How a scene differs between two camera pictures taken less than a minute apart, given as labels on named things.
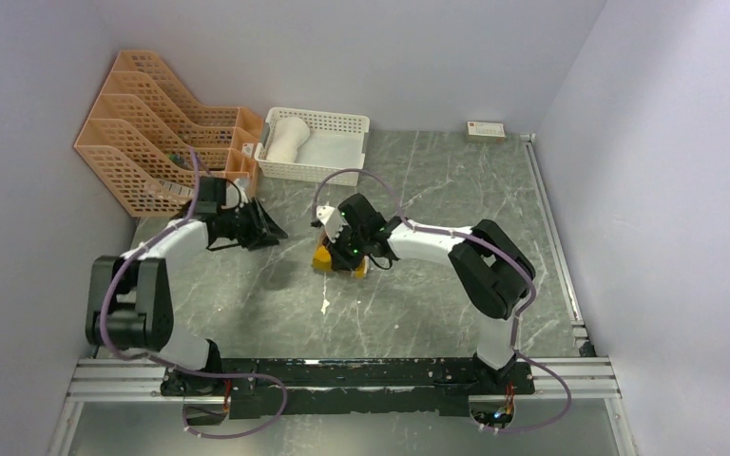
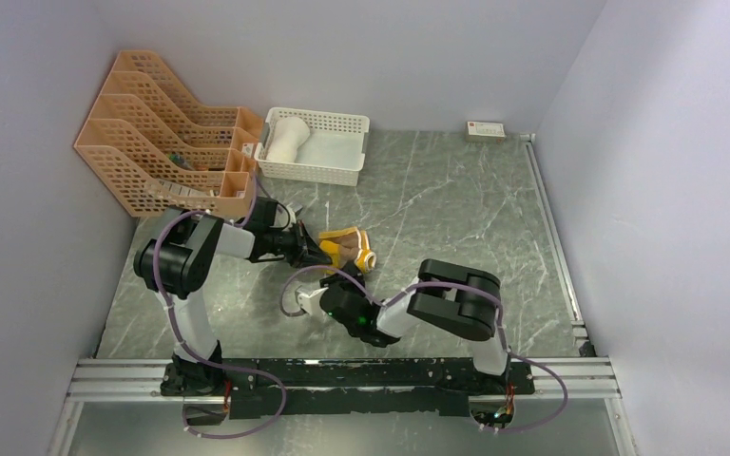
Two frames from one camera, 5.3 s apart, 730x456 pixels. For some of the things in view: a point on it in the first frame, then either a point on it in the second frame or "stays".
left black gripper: [268, 228] → [305, 251]
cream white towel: [289, 133] stays
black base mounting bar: [300, 388] stays
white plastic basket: [305, 147] stays
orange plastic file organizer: [140, 136] stays
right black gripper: [339, 260] → [341, 281]
